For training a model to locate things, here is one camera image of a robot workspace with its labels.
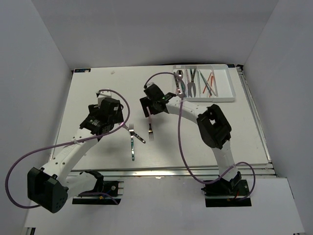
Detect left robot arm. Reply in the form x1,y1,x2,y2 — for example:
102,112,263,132
27,97,124,213

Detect white divided utensil tray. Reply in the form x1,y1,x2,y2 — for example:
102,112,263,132
173,64,236,103

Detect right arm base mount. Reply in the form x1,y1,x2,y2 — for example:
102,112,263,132
201,180,252,208

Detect dark speckled handled fork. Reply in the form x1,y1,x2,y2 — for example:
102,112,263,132
119,123,146,144

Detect teal handled knife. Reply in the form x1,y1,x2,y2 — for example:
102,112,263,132
190,69,196,97

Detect teal handled fork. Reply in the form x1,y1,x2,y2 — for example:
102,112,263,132
129,123,135,161

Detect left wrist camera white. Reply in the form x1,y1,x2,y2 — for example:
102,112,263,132
96,91,112,107

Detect purple cable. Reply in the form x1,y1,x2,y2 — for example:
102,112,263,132
145,72,257,200
5,88,131,209

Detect orange chopstick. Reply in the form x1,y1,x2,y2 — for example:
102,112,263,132
200,72,212,95
209,72,214,88

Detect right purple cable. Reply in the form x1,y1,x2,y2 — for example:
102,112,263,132
145,72,257,200

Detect teal handled spoon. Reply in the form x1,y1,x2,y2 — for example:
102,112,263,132
177,70,186,97

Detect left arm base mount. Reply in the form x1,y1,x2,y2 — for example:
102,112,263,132
72,170,124,206

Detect pink handled spoon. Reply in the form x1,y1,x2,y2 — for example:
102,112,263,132
176,86,184,99

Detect pink handled fork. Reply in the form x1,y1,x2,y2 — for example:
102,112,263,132
147,109,154,141

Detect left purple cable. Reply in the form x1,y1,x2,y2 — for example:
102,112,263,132
5,88,131,209

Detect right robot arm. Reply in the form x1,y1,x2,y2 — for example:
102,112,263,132
140,84,241,195

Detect dark handled spoon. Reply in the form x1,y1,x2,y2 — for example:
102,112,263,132
173,72,179,90

